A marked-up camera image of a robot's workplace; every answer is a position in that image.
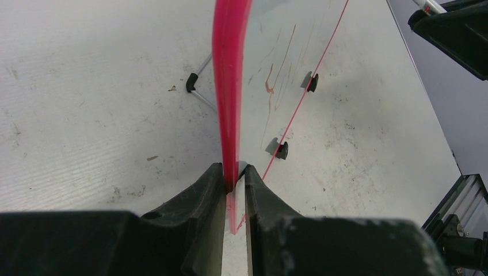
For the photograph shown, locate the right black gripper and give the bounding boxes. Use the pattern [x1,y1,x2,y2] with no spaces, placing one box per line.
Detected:
[408,1,487,81]

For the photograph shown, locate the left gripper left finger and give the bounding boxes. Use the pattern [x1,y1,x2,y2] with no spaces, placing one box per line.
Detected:
[1,163,226,275]

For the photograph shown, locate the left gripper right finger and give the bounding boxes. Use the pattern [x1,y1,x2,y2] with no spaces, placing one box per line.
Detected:
[243,165,449,275]

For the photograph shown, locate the white whiteboard marker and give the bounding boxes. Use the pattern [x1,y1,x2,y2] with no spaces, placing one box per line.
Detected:
[413,0,447,16]

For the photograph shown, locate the pink framed whiteboard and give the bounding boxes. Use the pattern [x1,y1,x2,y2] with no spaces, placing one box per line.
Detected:
[211,1,348,234]

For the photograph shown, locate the metal whiteboard stand leg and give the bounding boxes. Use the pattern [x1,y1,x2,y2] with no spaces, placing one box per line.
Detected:
[185,52,217,113]

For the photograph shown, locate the black whiteboard stand foot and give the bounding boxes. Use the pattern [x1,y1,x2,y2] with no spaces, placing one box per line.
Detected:
[300,71,319,93]

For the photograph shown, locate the aluminium right rail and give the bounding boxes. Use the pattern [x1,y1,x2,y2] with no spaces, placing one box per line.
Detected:
[421,174,488,276]

